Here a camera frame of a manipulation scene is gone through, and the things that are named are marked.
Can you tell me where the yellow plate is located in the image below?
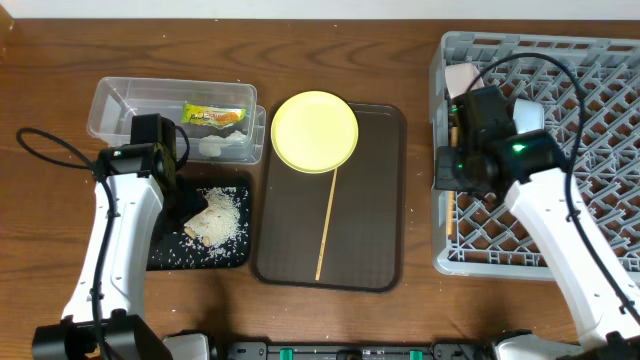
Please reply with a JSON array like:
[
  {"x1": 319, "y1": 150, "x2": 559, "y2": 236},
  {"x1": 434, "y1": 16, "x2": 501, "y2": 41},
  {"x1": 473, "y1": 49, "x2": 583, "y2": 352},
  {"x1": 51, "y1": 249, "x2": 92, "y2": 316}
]
[{"x1": 271, "y1": 91, "x2": 359, "y2": 174}]

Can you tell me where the light blue bowl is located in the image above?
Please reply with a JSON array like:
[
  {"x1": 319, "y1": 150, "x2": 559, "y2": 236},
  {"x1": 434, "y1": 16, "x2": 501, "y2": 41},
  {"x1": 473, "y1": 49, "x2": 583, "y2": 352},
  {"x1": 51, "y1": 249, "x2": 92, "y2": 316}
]
[{"x1": 513, "y1": 99, "x2": 545, "y2": 134}]

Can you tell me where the black rail at table edge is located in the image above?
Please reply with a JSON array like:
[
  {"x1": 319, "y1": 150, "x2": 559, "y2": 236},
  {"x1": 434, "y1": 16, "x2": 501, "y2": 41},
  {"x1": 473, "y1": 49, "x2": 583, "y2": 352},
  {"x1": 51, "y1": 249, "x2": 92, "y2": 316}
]
[{"x1": 226, "y1": 341, "x2": 495, "y2": 360}]

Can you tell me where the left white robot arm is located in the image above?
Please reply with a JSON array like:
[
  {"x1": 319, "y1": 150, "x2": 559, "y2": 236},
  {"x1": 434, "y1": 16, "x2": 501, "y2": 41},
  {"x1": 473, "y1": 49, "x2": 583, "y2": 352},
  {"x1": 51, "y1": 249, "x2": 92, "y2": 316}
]
[{"x1": 32, "y1": 114, "x2": 213, "y2": 359}]

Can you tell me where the clear plastic bin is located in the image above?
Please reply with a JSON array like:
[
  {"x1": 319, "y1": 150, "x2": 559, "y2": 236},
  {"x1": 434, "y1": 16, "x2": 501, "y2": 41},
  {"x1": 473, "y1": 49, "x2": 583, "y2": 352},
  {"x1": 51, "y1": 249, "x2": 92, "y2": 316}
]
[{"x1": 87, "y1": 77, "x2": 266, "y2": 165}]

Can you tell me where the wooden chopstick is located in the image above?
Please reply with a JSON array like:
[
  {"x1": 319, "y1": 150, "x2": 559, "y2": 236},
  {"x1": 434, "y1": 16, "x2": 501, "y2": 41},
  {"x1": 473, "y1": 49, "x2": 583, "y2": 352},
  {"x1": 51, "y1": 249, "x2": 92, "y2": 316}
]
[
  {"x1": 446, "y1": 127, "x2": 458, "y2": 238},
  {"x1": 314, "y1": 168, "x2": 338, "y2": 281}
]

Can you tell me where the grey dishwasher rack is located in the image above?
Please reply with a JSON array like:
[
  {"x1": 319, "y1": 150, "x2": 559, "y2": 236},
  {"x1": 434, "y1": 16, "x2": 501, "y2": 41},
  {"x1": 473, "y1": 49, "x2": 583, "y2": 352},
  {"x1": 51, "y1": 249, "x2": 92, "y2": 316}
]
[{"x1": 429, "y1": 32, "x2": 639, "y2": 280}]

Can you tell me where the yellow snack wrapper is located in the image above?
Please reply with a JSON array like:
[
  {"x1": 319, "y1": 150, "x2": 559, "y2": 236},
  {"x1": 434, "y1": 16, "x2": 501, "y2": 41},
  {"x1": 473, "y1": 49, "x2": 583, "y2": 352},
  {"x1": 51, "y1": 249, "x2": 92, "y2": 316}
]
[{"x1": 181, "y1": 103, "x2": 247, "y2": 129}]

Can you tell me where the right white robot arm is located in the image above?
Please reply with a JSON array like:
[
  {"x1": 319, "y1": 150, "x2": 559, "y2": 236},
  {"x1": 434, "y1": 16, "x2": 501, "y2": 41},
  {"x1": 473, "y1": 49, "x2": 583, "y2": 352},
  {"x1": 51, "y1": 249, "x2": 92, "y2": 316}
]
[{"x1": 434, "y1": 86, "x2": 639, "y2": 359}]

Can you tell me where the black waste tray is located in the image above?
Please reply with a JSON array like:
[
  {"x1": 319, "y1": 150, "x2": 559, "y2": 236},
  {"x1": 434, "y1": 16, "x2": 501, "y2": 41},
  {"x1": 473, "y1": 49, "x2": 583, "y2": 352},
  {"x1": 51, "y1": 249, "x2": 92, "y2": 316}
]
[{"x1": 146, "y1": 179, "x2": 251, "y2": 271}]

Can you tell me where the dark brown serving tray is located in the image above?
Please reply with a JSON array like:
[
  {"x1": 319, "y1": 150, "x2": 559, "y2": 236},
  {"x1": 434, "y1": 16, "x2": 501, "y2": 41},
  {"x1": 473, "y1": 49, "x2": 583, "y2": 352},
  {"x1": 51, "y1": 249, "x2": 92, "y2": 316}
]
[{"x1": 251, "y1": 103, "x2": 406, "y2": 293}]

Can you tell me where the white bowl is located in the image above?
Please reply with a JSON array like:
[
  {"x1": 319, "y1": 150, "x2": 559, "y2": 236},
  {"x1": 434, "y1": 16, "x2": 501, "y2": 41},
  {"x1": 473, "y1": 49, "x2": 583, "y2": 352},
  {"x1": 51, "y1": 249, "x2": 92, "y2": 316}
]
[{"x1": 444, "y1": 63, "x2": 484, "y2": 99}]

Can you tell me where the pile of rice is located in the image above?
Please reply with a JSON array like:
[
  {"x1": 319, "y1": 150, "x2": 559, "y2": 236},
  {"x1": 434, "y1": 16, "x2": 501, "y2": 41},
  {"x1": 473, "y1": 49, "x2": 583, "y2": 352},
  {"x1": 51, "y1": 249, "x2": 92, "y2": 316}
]
[{"x1": 167, "y1": 186, "x2": 251, "y2": 268}]

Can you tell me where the white tissue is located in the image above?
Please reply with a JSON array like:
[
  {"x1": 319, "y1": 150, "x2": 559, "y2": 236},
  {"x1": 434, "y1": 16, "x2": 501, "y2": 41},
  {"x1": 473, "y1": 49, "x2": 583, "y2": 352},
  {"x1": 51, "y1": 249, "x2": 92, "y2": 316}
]
[{"x1": 198, "y1": 131, "x2": 247, "y2": 157}]

